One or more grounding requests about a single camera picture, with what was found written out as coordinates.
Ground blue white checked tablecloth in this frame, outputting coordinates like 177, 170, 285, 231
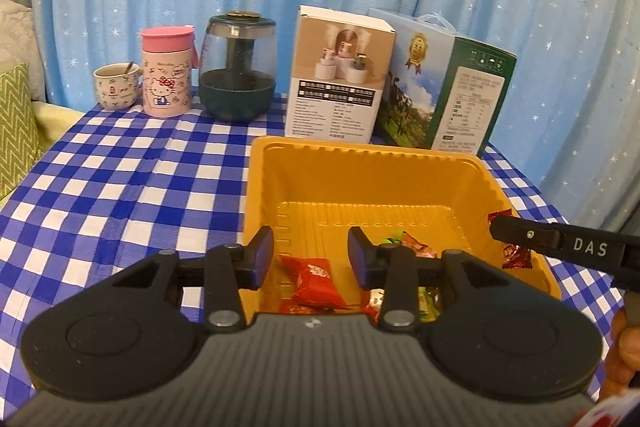
0, 99, 640, 409

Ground person's right hand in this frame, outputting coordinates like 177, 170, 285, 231
599, 308, 640, 404

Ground green carton with handle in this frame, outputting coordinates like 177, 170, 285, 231
367, 8, 518, 158

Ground beige cushion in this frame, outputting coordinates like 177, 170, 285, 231
0, 0, 47, 104

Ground white patterned mug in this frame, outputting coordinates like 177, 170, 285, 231
92, 62, 144, 110

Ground red snack packet gold picture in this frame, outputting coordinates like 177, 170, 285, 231
360, 288, 387, 324

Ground white product box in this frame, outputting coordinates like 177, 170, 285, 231
284, 5, 398, 144

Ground red white printed clothing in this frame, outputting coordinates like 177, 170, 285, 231
574, 391, 633, 427

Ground pale yellow sofa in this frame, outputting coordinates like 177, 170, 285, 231
30, 101, 87, 154

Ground pink cartoon tumbler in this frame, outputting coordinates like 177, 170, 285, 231
138, 25, 200, 119

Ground yellow plastic tray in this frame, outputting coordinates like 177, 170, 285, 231
240, 135, 562, 316

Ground red square snack packet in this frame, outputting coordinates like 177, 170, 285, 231
277, 255, 349, 312

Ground dark red snack packet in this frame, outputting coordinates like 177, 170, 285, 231
487, 209, 536, 270

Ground dark green glass jar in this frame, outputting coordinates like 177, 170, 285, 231
198, 10, 278, 123

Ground green zigzag cushion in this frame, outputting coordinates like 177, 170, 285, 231
0, 62, 45, 204

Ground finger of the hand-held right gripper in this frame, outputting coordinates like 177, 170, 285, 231
488, 215, 640, 294

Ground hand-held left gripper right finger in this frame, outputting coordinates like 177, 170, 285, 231
347, 227, 521, 334

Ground small green snack packet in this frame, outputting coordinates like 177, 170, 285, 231
372, 231, 404, 249

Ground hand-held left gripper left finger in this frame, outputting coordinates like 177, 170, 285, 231
100, 226, 276, 334

